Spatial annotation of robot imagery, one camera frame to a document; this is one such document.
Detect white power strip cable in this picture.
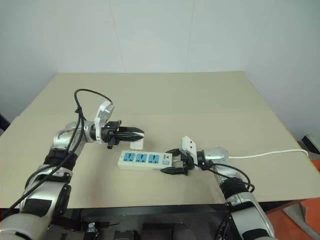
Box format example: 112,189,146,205
228,148,310,160

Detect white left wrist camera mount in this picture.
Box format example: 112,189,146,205
93,100,117,146

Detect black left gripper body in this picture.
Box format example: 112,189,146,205
100,120,124,150

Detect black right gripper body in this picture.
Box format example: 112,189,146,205
178,152,196,176

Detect grey black box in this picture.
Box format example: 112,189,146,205
300,134,320,152

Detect dark object beside table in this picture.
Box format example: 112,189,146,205
0,112,11,137

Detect dark rounded shape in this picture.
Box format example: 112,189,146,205
113,228,141,240

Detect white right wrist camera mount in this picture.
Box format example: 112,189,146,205
180,136,201,172

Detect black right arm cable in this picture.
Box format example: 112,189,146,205
193,161,256,238

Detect white power strip blue sockets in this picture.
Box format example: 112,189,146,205
117,149,174,173

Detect black frame under table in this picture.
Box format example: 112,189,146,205
48,201,241,240

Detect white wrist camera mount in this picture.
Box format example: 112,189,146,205
180,136,201,172
93,100,117,146

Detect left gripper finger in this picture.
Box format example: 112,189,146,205
119,126,146,136
117,132,144,142

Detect white charger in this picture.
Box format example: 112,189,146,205
129,138,146,152

